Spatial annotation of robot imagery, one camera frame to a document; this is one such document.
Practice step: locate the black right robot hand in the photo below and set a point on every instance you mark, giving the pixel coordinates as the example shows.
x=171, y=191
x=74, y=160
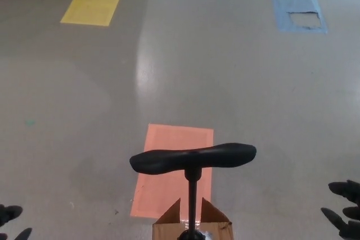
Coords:
x=350, y=192

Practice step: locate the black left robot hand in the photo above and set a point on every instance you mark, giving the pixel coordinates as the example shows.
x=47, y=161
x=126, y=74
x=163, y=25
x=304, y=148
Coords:
x=9, y=212

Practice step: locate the black air pump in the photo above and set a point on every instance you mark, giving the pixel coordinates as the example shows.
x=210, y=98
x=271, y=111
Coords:
x=194, y=157

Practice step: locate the brown cardboard box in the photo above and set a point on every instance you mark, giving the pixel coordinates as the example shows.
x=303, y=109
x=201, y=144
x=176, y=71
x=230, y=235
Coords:
x=166, y=230

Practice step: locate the orange paper sheet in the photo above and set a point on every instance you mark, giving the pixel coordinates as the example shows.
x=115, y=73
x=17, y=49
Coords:
x=174, y=138

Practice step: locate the torn blue paper sheet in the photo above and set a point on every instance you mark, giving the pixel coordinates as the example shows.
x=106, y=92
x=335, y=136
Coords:
x=292, y=2

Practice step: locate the yellow paper sheet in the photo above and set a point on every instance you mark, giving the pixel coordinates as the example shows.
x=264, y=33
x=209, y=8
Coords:
x=92, y=5

